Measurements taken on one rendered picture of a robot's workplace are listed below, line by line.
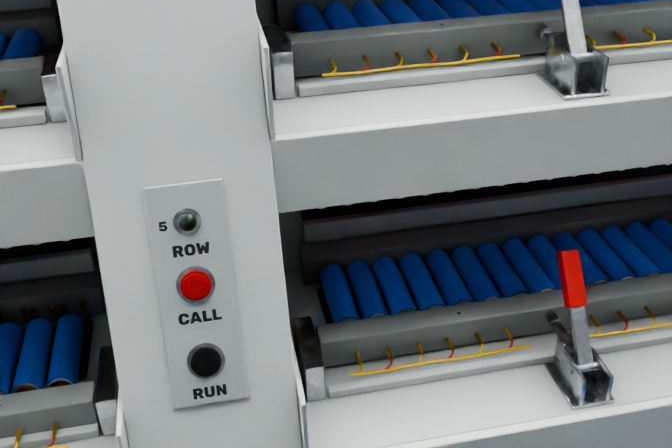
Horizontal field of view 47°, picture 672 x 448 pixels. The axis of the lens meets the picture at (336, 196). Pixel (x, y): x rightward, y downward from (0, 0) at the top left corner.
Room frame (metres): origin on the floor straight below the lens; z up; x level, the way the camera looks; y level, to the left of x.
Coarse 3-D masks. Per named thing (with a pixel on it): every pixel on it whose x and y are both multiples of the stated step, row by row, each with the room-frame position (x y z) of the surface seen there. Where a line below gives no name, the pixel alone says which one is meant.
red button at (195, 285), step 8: (192, 272) 0.38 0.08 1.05; (200, 272) 0.39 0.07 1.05; (184, 280) 0.38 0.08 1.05; (192, 280) 0.38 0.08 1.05; (200, 280) 0.38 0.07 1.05; (208, 280) 0.39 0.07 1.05; (184, 288) 0.38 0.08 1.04; (192, 288) 0.38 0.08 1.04; (200, 288) 0.38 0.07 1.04; (208, 288) 0.38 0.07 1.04; (192, 296) 0.38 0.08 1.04; (200, 296) 0.38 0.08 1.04
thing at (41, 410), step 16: (80, 384) 0.44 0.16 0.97; (0, 400) 0.43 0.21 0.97; (16, 400) 0.43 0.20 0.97; (32, 400) 0.43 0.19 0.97; (48, 400) 0.43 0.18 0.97; (64, 400) 0.42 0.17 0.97; (80, 400) 0.42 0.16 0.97; (0, 416) 0.42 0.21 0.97; (16, 416) 0.42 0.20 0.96; (32, 416) 0.42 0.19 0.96; (48, 416) 0.42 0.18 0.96; (64, 416) 0.42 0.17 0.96; (80, 416) 0.43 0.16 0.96; (96, 416) 0.43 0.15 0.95; (0, 432) 0.42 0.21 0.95; (16, 432) 0.42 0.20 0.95; (32, 432) 0.42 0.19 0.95
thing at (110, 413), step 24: (0, 264) 0.53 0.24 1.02; (24, 264) 0.54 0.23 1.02; (48, 264) 0.54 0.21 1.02; (72, 264) 0.54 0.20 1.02; (96, 336) 0.51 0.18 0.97; (96, 360) 0.49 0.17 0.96; (96, 384) 0.47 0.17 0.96; (96, 408) 0.42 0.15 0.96; (120, 408) 0.38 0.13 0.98; (120, 432) 0.37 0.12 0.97
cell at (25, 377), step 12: (36, 324) 0.50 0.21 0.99; (48, 324) 0.50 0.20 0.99; (24, 336) 0.49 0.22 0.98; (36, 336) 0.49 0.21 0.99; (48, 336) 0.49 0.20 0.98; (24, 348) 0.48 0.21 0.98; (36, 348) 0.48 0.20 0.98; (48, 348) 0.48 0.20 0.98; (24, 360) 0.47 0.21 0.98; (36, 360) 0.47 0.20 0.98; (48, 360) 0.48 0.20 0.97; (24, 372) 0.45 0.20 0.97; (36, 372) 0.46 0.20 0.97; (24, 384) 0.45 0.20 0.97; (36, 384) 0.45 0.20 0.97
